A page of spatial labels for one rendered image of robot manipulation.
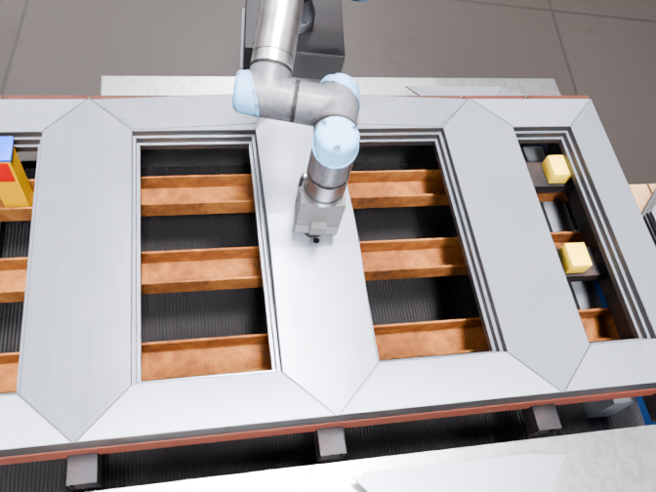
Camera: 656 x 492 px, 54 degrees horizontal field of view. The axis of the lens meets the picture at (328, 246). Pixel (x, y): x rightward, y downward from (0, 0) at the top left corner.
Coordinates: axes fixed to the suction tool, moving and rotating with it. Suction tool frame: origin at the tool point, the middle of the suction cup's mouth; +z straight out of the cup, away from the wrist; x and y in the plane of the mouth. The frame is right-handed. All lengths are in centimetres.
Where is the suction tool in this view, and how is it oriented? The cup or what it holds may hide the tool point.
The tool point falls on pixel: (311, 231)
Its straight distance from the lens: 131.3
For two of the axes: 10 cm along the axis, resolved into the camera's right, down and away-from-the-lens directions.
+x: -0.1, -8.7, 4.9
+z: -1.6, 4.9, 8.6
